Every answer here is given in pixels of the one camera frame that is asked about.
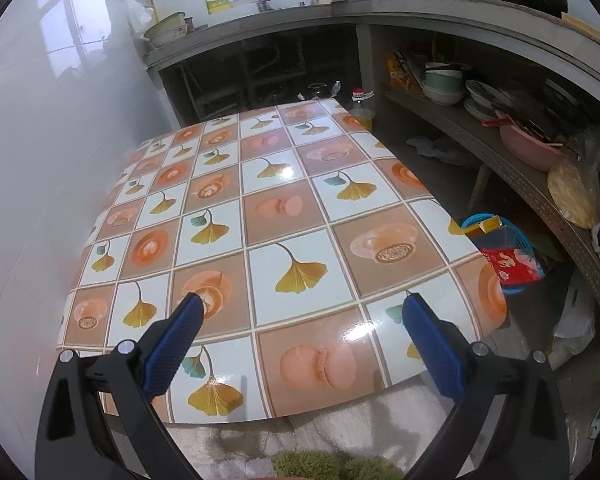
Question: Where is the white fluffy robe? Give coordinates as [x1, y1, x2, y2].
[167, 385, 461, 480]

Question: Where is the clear bag of yellow food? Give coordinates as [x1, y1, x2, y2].
[546, 127, 600, 228]

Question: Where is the enamel basin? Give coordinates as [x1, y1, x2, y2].
[143, 11, 188, 47]

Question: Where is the pale green bowl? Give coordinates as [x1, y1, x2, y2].
[424, 70, 465, 92]

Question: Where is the grey concrete counter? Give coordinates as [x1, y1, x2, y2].
[142, 0, 600, 91]

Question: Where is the hanging white plastic bag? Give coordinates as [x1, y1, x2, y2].
[124, 0, 155, 33]

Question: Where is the dark ceramic jar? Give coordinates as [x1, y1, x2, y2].
[299, 82, 333, 103]

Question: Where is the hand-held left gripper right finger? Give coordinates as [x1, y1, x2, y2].
[401, 292, 566, 480]

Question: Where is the orange snack bag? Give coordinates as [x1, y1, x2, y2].
[385, 50, 423, 92]

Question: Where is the blue plastic basket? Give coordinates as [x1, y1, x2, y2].
[460, 213, 547, 297]

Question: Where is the wooden cutting board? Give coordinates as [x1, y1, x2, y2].
[562, 10, 600, 53]

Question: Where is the pile of dishes and utensils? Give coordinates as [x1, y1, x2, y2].
[462, 77, 576, 146]

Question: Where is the white cloth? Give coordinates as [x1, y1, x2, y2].
[407, 135, 473, 166]

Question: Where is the white bowl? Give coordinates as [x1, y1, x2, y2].
[422, 82, 465, 107]

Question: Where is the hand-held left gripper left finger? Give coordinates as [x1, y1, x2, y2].
[34, 291, 206, 480]

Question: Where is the pink plastic basin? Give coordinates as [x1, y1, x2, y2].
[499, 122, 566, 171]

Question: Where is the cooking oil bottle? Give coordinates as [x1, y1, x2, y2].
[350, 88, 376, 131]

